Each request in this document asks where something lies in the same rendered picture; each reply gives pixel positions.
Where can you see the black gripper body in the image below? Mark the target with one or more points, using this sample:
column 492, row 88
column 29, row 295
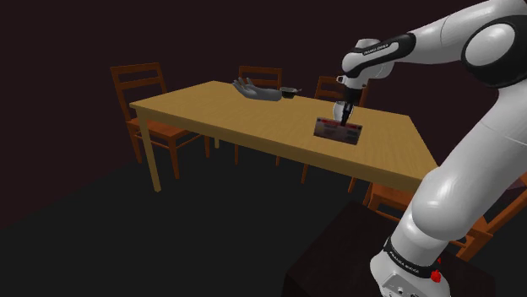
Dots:
column 351, row 98

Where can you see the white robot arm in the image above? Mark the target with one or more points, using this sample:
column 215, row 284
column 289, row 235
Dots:
column 473, row 164

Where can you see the brown wooden chair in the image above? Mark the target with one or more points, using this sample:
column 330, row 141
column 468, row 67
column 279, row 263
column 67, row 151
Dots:
column 158, row 129
column 479, row 238
column 260, row 74
column 327, row 87

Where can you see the red and grey flat box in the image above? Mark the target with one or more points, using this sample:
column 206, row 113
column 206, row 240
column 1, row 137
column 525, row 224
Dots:
column 331, row 131

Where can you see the grey hand figure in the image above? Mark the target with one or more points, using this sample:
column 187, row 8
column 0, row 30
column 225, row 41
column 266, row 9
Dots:
column 260, row 93

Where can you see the light wooden table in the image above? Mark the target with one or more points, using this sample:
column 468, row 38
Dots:
column 255, row 119

